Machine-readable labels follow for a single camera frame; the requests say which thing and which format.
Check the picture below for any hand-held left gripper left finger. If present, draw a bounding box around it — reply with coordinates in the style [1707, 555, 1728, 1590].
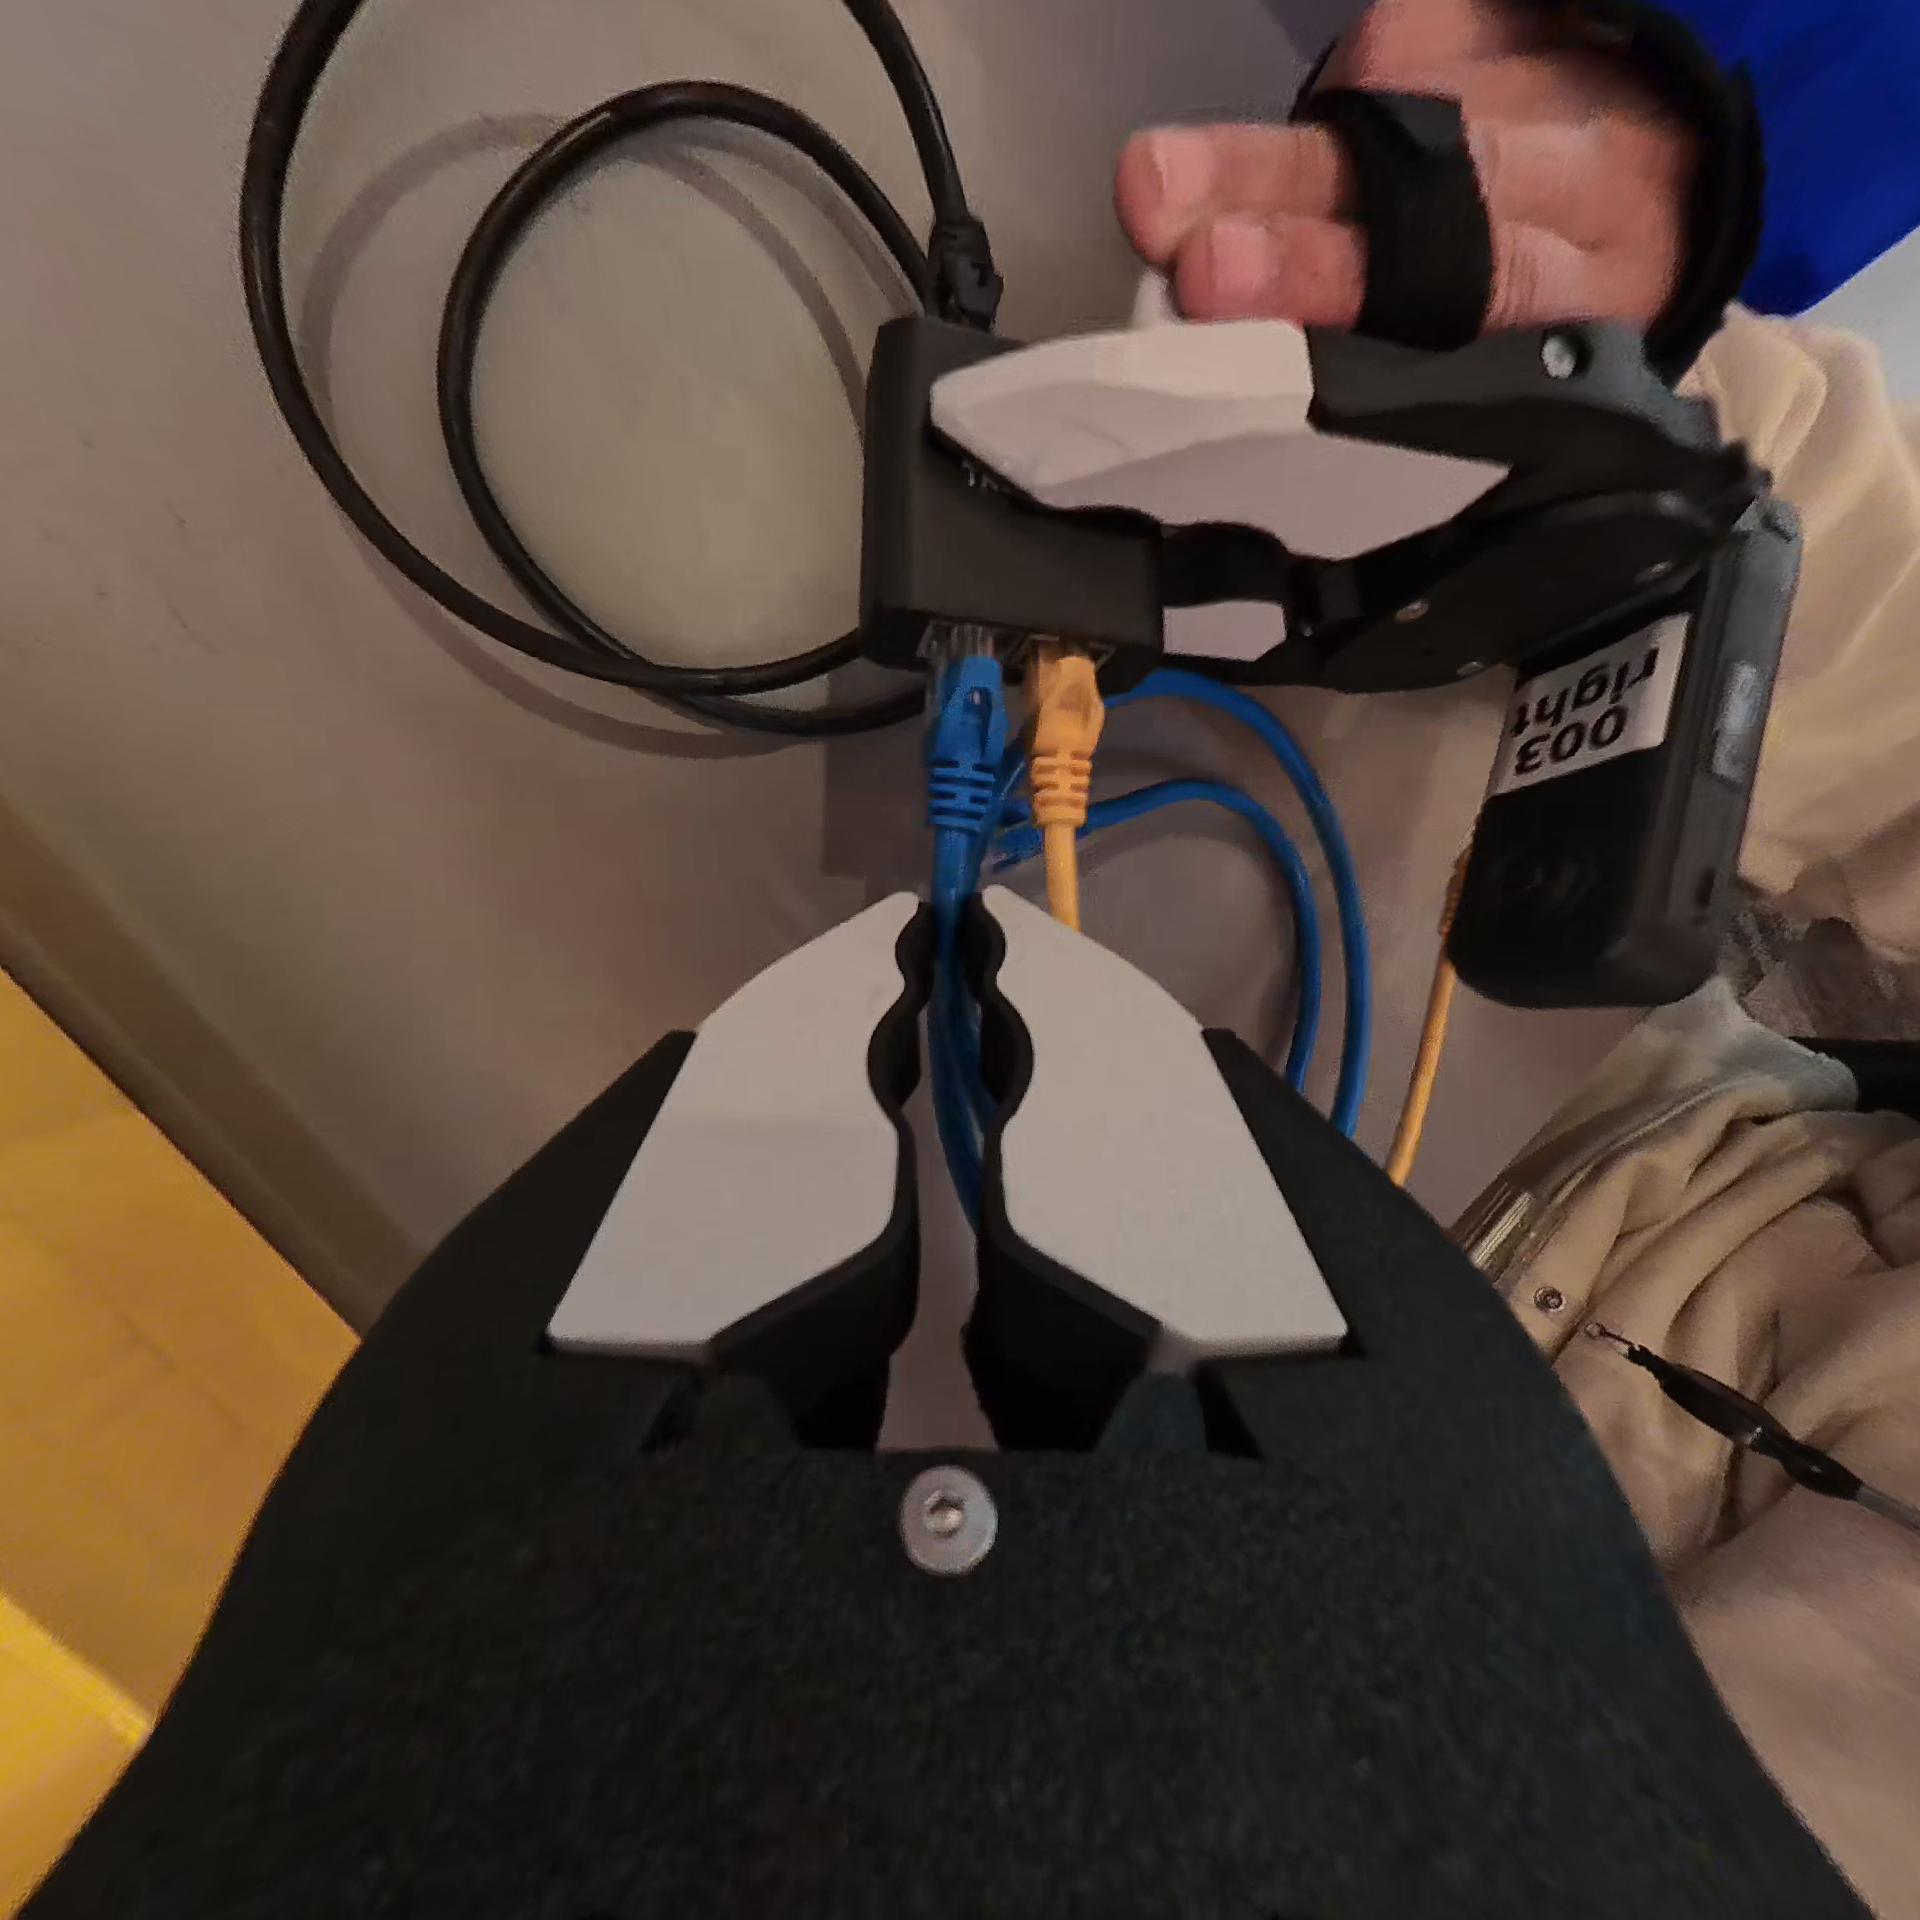
[542, 888, 960, 1445]

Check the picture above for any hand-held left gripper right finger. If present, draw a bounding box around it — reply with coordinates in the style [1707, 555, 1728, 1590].
[967, 888, 1358, 1445]

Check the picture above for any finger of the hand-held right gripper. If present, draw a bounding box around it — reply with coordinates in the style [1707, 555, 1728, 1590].
[929, 320, 1516, 569]
[1160, 527, 1447, 690]

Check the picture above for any orange ethernet cable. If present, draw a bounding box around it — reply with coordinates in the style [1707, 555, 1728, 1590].
[1024, 648, 1479, 1192]

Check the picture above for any black ethernet port adapter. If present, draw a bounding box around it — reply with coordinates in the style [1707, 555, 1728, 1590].
[861, 320, 1323, 678]

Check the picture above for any black ethernet cable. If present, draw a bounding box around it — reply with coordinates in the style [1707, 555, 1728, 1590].
[240, 0, 1009, 738]

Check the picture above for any blue ethernet cable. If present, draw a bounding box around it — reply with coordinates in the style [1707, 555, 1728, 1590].
[910, 648, 1375, 1208]

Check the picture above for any yellow plastic bin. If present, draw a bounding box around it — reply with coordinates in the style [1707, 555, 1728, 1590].
[0, 965, 365, 1920]

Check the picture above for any person's right forearm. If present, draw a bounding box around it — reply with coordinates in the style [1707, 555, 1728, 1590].
[1671, 297, 1920, 601]

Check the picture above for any person's right hand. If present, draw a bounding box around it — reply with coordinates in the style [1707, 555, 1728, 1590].
[1116, 0, 1768, 377]

